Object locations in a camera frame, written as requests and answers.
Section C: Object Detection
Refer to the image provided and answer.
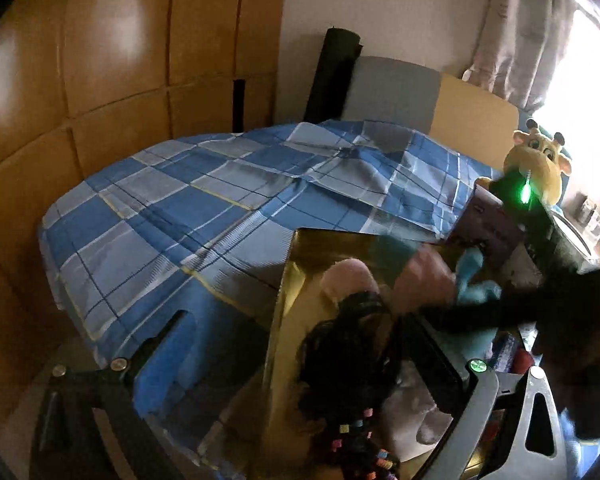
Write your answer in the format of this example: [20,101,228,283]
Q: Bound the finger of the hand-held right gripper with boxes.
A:
[415,295,541,338]

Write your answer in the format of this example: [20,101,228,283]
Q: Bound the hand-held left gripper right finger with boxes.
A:
[400,312,581,480]

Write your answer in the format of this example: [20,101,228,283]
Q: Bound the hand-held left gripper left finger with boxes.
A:
[35,310,198,480]

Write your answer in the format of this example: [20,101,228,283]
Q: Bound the teal and pink plush toy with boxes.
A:
[375,237,503,358]

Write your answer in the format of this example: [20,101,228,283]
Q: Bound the red sock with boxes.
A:
[511,349,537,376]

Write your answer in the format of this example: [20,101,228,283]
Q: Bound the cream sock with band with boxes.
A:
[414,402,453,446]

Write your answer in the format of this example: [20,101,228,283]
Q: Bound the black braided wig with beads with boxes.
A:
[295,290,406,480]

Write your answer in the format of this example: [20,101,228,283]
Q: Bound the pink roll with blue band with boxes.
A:
[320,257,381,306]

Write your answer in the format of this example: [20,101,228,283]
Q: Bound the gold-lined cardboard box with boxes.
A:
[260,227,546,480]

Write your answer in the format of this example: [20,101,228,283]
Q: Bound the clear desk organizer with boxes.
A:
[580,197,600,236]

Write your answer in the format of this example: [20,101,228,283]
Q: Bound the yellow giraffe plush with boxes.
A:
[480,119,573,206]

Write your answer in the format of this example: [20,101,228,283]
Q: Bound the bright window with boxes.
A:
[535,0,600,196]

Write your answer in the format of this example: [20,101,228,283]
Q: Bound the blue grey yellow headboard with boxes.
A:
[342,55,521,168]

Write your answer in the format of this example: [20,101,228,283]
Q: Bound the pink sheer curtain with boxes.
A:
[462,0,581,111]

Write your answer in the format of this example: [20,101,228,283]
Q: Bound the black rolled mat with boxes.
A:
[304,26,365,125]

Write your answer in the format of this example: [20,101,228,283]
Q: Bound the wooden wardrobe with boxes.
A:
[0,0,291,411]

